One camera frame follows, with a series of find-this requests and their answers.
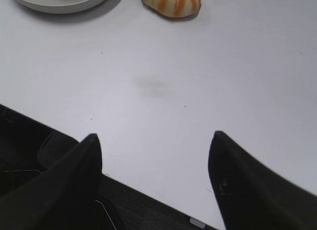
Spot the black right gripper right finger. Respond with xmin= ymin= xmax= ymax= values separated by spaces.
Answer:
xmin=208 ymin=131 xmax=317 ymax=230

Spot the beige round plate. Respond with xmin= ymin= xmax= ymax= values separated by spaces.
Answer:
xmin=16 ymin=0 xmax=105 ymax=14

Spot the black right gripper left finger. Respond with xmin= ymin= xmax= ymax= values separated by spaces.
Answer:
xmin=0 ymin=134 xmax=102 ymax=230

